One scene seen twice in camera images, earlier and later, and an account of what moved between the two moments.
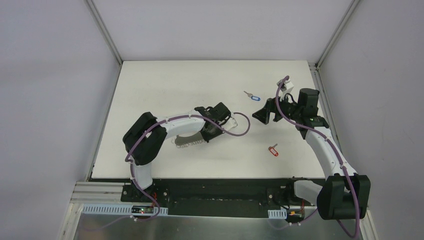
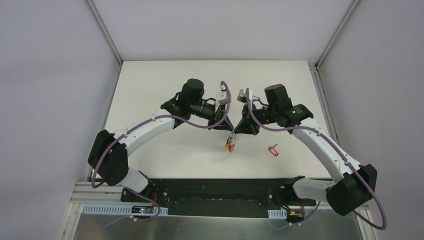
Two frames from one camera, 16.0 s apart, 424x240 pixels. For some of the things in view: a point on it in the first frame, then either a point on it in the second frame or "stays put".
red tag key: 273,150 stays put
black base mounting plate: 217,198 stays put
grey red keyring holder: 182,142 → 232,137
